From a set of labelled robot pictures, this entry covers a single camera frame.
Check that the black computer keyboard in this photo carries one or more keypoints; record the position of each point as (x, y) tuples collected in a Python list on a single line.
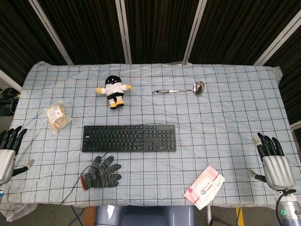
[(129, 138)]

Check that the grey knitted work glove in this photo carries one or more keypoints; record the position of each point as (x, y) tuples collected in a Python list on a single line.
[(101, 173)]

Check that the stainless steel ladle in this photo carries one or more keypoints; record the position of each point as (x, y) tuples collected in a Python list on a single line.
[(178, 90)]

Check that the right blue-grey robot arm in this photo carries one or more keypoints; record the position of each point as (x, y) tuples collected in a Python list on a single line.
[(288, 207)]

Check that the pink wet wipes pack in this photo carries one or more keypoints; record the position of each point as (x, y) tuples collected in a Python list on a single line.
[(204, 187)]

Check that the black folding screen partition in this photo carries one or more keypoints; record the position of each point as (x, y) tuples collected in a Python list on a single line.
[(155, 30)]

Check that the black equipment on floor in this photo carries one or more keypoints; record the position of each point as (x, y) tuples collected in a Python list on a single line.
[(8, 100)]

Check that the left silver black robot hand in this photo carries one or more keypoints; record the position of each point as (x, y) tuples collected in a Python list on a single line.
[(5, 160)]

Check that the clear bag of snacks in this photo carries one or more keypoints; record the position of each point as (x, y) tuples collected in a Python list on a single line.
[(57, 116)]

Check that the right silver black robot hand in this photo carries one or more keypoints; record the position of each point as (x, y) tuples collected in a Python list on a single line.
[(278, 170)]

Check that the blue checked tablecloth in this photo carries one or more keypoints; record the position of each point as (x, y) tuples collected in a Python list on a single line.
[(211, 122)]

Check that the black white plush doll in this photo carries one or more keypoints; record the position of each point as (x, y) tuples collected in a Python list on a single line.
[(113, 90)]

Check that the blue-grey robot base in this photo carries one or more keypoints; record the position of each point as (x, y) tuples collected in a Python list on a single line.
[(144, 215)]

